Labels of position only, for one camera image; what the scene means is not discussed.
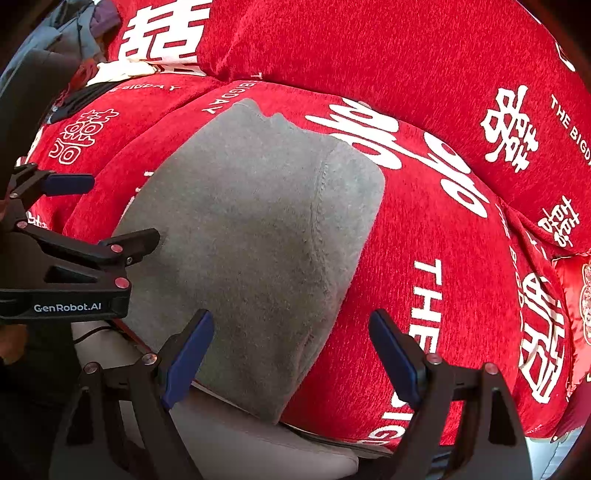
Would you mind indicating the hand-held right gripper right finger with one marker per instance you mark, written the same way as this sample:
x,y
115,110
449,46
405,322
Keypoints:
x,y
397,360

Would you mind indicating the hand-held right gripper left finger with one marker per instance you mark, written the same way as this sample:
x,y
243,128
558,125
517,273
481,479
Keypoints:
x,y
187,360

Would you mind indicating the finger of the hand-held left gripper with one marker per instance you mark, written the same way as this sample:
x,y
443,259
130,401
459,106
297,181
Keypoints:
x,y
69,184
134,242

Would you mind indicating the grey knit sweater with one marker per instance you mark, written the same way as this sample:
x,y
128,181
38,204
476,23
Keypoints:
x,y
240,230

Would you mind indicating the person's left hand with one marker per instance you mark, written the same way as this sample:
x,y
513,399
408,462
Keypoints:
x,y
11,344

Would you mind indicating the black garment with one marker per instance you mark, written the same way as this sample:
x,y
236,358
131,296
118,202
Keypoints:
x,y
78,99

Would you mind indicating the dark grey smooth object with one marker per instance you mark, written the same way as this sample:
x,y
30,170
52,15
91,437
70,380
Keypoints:
x,y
32,92

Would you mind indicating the dark red garment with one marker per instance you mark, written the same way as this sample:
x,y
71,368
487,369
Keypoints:
x,y
83,74

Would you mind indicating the beige leather sofa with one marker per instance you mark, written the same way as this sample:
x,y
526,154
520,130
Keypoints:
x,y
258,447

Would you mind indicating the white cloth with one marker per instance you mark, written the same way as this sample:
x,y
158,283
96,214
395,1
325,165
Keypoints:
x,y
120,71

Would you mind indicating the red printed sofa seat cover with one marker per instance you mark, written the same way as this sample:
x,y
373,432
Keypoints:
x,y
415,230

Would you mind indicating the red printed sofa back cushion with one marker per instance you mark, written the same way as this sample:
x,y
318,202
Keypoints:
x,y
369,46
113,44

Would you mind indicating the purple garment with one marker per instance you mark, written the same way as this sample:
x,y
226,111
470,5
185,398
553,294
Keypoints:
x,y
107,16

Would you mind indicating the red embroidered satin pillow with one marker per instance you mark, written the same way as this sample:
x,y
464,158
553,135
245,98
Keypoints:
x,y
575,295

